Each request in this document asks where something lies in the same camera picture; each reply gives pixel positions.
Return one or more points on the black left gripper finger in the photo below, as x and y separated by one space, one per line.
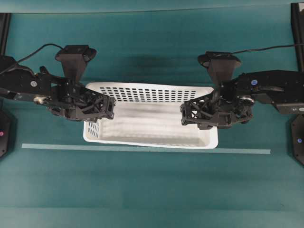
90 97
93 112

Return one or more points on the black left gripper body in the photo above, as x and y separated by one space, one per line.
64 93

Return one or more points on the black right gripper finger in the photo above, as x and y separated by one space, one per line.
204 122
207 103

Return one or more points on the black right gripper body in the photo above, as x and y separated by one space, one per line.
239 109

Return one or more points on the white plastic lattice basket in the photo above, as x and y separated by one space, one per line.
149 115

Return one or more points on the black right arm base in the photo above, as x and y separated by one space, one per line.
295 138

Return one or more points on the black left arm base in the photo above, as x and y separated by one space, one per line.
8 130

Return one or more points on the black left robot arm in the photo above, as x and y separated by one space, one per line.
21 84

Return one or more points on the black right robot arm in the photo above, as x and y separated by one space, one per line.
284 90

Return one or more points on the light teal tape strip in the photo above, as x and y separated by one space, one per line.
110 148

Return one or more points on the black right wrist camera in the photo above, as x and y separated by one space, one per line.
219 65

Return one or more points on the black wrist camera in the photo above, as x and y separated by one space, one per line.
219 65
74 60

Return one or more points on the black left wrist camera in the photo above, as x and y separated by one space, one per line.
74 60

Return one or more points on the black left frame post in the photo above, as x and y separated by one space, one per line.
4 31

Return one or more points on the black frame post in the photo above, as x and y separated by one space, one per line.
297 25
4 31

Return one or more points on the black right frame post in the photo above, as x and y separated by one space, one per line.
297 25

